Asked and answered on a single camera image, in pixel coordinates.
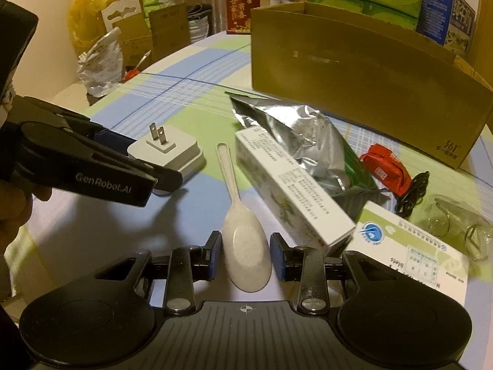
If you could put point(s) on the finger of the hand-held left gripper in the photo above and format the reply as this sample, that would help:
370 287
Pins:
115 140
167 181

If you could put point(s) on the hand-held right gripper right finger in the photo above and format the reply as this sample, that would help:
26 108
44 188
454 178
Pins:
277 256

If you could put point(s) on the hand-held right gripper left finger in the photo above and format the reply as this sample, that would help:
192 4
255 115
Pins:
214 256

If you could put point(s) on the white power adapter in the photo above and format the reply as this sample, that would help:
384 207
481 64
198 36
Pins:
181 154

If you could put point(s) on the white plastic spoon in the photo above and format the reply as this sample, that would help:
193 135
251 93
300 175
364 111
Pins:
246 246

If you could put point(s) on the long white medicine box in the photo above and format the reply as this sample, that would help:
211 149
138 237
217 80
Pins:
292 196

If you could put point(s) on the silver foil bag green leaf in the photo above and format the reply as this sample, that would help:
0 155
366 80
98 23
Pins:
292 123

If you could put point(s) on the white medicine box blue logo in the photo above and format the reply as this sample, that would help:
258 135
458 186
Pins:
416 254

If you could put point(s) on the clear plastic bag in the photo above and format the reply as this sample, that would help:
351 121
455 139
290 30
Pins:
439 223

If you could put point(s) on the checked cloth covered desktop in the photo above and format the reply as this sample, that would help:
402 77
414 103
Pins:
185 92

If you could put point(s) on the person's left hand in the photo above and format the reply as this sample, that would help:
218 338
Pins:
15 216

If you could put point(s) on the crumpled silver bag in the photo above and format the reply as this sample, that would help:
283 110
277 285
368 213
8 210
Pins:
100 65

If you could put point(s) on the plain brown cardboard box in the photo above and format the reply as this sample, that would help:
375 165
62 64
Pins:
169 31

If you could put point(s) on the yellow plastic bag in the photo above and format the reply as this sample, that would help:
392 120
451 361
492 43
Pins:
86 11

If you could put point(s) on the small red packet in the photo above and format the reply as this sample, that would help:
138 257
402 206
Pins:
385 165

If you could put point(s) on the white striped bag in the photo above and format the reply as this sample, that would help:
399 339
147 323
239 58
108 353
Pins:
198 23

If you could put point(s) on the red gift box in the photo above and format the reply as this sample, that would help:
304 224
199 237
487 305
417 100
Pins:
240 7

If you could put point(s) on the tall blue box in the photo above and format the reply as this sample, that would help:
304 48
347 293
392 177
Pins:
433 11

